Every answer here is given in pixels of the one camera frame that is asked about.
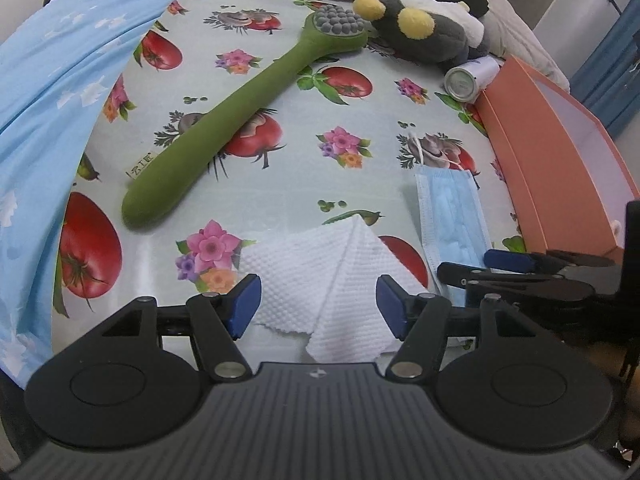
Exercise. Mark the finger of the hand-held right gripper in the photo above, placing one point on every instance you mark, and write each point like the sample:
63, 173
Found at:
460, 271
505, 260

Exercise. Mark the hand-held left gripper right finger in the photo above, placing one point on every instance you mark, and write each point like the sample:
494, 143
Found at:
392, 307

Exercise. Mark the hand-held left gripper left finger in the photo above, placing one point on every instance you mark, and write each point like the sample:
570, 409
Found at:
245, 305

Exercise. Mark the blue face mask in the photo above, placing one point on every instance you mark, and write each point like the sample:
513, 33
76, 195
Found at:
450, 210

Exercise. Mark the white paper tissue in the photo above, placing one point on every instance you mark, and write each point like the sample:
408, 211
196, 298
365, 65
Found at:
320, 270

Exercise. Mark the orange cardboard box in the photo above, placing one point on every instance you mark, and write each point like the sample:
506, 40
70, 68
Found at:
530, 160

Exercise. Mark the fruit printed mat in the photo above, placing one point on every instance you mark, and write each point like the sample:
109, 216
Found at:
300, 200

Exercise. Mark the green massage stick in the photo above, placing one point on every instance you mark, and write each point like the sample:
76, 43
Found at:
210, 130

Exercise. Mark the white cylindrical bottle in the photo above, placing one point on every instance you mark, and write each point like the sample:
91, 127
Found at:
475, 72

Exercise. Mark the blue curtain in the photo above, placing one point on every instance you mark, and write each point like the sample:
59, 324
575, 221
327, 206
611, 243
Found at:
615, 60

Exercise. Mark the grey plush toy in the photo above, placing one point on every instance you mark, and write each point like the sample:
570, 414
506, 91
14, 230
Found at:
430, 40

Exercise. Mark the light blue bed sheet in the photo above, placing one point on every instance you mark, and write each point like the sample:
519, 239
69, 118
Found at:
50, 110

